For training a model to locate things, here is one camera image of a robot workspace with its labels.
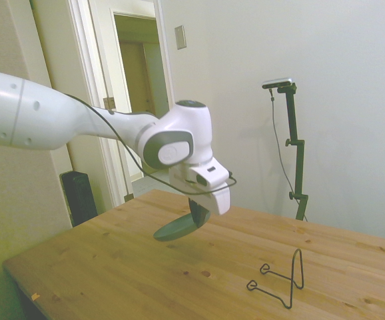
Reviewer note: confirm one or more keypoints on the silver exterior camera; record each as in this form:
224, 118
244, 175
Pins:
277, 82

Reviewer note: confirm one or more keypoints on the teal round plate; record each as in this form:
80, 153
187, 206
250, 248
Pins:
172, 231

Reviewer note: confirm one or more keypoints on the brass door hinge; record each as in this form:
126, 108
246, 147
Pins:
128, 197
109, 103

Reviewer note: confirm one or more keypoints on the white door frame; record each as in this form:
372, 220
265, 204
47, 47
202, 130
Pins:
92, 66

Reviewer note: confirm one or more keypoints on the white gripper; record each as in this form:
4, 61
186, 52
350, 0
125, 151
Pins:
220, 201

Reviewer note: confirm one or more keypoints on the black camera stand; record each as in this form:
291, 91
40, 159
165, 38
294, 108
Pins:
299, 166

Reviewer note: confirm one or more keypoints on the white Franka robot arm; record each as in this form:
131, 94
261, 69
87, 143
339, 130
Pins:
29, 113

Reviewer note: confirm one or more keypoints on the beige wall switch plate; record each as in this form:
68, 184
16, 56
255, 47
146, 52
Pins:
180, 37

